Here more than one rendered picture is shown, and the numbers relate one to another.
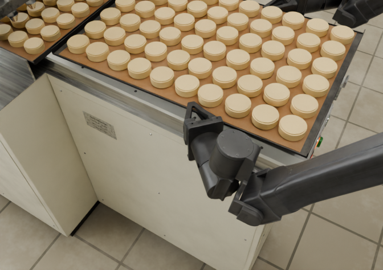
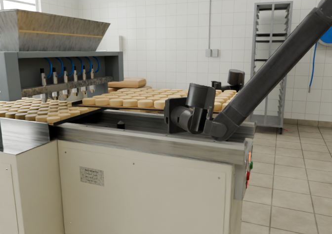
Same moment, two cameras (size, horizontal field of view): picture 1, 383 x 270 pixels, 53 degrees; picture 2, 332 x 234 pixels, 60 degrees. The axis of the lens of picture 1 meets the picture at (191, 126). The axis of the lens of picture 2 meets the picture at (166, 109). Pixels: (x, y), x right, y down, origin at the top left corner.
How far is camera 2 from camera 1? 55 cm
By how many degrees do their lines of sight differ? 41
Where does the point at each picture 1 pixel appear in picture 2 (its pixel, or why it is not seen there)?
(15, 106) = (32, 155)
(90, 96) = (89, 147)
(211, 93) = not seen: hidden behind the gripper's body
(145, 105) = (131, 137)
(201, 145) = (178, 108)
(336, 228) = not seen: outside the picture
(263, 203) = (225, 115)
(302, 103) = not seen: hidden behind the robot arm
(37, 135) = (39, 189)
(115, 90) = (110, 132)
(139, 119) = (125, 152)
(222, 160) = (195, 91)
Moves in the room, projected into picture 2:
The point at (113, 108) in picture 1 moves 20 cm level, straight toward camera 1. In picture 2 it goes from (105, 150) to (121, 171)
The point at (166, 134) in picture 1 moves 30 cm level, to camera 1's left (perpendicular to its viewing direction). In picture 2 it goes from (145, 157) to (56, 162)
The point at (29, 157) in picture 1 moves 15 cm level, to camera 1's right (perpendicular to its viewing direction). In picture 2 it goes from (29, 208) to (72, 205)
